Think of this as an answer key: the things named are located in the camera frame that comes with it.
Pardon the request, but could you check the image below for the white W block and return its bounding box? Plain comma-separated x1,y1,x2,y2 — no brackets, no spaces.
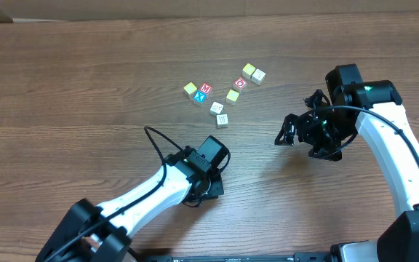
216,114,228,128

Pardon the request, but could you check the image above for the white animal block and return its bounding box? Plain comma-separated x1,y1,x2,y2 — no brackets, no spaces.
209,102,224,116

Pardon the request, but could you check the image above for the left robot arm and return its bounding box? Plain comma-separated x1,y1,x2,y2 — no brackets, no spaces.
36,138,230,261

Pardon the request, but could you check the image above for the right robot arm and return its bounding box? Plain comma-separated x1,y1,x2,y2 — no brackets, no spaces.
274,64,419,261

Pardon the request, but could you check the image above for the white block upper right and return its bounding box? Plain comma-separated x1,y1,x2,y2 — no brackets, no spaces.
251,68,266,85

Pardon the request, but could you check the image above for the yellow block centre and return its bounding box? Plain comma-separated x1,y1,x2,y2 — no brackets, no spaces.
226,90,240,106

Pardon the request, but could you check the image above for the yellow block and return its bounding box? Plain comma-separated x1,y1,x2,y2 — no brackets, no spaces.
242,63,256,80
183,82,198,99
226,90,240,106

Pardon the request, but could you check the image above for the red O block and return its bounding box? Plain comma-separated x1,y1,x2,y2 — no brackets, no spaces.
233,76,248,93

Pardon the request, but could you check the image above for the yellow block upper right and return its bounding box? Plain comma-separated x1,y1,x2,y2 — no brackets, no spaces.
242,63,256,80

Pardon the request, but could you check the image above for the blue X block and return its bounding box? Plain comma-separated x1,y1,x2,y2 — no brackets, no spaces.
193,91,207,105

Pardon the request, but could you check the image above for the red M block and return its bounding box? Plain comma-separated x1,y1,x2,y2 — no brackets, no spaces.
199,83,213,97

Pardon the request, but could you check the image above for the yellow block left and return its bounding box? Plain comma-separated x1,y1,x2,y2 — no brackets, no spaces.
183,82,198,99

